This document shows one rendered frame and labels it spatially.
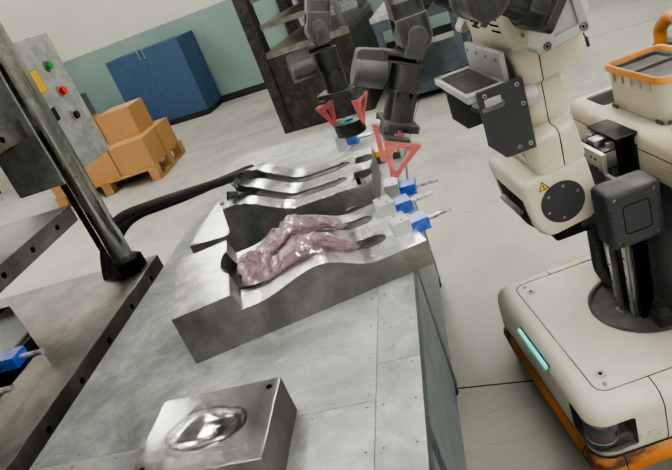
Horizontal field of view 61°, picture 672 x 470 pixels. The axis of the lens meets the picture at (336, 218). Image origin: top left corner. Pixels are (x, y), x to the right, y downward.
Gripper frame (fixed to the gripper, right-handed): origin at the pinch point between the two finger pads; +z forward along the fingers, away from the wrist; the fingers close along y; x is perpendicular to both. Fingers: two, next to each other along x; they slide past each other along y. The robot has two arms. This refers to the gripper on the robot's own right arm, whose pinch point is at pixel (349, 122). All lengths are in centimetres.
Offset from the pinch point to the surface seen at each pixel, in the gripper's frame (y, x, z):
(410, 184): 15.4, -8.8, 15.4
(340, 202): 0.4, -18.0, 13.7
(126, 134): -397, 281, 55
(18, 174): -92, -30, -13
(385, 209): 15.7, -26.3, 12.6
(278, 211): -14.3, -23.1, 11.7
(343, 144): -22.3, 33.7, 17.4
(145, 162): -372, 265, 83
